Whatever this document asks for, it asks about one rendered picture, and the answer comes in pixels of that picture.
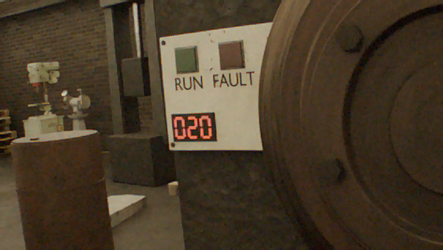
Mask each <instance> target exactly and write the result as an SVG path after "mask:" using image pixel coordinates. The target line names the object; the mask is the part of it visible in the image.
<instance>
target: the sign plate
mask: <svg viewBox="0 0 443 250"><path fill-rule="evenodd" d="M272 24H273V23H268V24H262V25H246V26H241V27H236V28H225V29H219V30H214V31H208V32H197V33H192V34H186V35H180V36H170V37H164V38H160V49H161V63H162V70H163V78H164V95H165V109H166V117H167V125H168V140H169V148H170V150H263V148H262V145H261V140H260V134H259V120H258V88H259V74H260V69H261V64H262V60H263V53H264V50H265V47H266V41H267V37H268V34H269V32H270V30H271V26H272ZM236 42H241V50H242V59H243V66H239V67H230V68H223V69H222V68H221V61H220V52H219V44H229V43H236ZM186 47H195V60H196V68H197V71H189V72H181V73H177V72H176V56H175V50H176V49H181V48H186ZM202 116H207V117H208V119H210V126H208V119H202ZM180 117H182V119H183V120H184V127H182V119H181V120H176V118H180ZM188 117H195V119H197V123H198V126H196V129H190V136H197V138H191V137H190V136H188V132H187V129H189V127H195V119H188ZM175 120H176V122H177V127H175ZM200 120H202V126H201V125H200ZM201 128H202V129H203V136H209V128H211V136H210V138H203V136H202V134H201ZM176 129H177V130H178V137H180V136H184V135H183V129H185V136H184V138H182V139H178V137H176Z"/></svg>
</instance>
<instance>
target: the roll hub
mask: <svg viewBox="0 0 443 250"><path fill-rule="evenodd" d="M345 25H357V27H358V29H359V30H360V32H361V33H362V35H363V36H364V38H363V40H362V43H361V44H360V48H359V49H358V50H348V51H343V50H342V49H341V47H340V46H339V45H338V44H337V42H336V41H335V37H336V35H337V33H338V31H339V29H340V26H345ZM314 70H315V71H314V73H313V76H312V81H311V85H310V88H309V96H308V111H307V127H308V137H309V152H310V155H311V158H312V163H313V166H314V169H315V171H316V177H317V179H318V181H319V183H320V186H321V187H322V189H323V193H324V195H325V197H326V198H327V199H328V202H329V204H330V206H331V207H332V208H333V210H334V211H335V214H336V215H338V217H339V218H340V220H341V221H342V223H343V224H344V225H345V226H346V227H347V228H348V229H349V230H350V231H351V232H352V234H353V235H355V236H356V237H357V239H358V240H359V241H361V242H362V243H363V244H364V245H365V246H367V247H368V249H370V250H420V249H421V248H423V249H427V248H430V249H435V250H443V0H359V2H357V3H356V4H354V6H353V7H352V8H350V11H349V12H348V13H346V14H345V15H344V18H343V19H341V20H340V21H339V23H338V25H337V26H336V27H335V28H334V30H333V33H332V34H331V35H330V36H329V37H328V40H327V42H326V44H325V45H324V48H323V50H322V51H321V54H320V57H319V59H318V60H317V63H316V66H315V69H314ZM325 157H337V158H338V159H339V162H340V164H341V165H342V167H343V168H344V169H345V170H344V172H343V174H342V176H341V178H340V180H339V182H336V183H324V182H323V181H322V179H321V178H320V175H319V174H318V173H317V169H318V167H319V165H320V162H321V161H322V159H323V158H325Z"/></svg>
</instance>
